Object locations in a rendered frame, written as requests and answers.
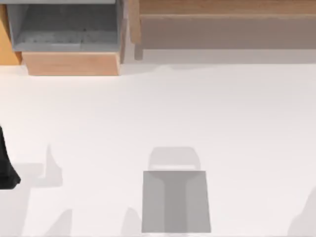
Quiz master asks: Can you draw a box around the pale wooden drawer front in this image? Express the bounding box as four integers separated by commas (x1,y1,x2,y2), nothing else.
21,51,121,76

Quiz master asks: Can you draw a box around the orange wooden cupboard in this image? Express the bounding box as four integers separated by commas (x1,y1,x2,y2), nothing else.
0,4,23,66

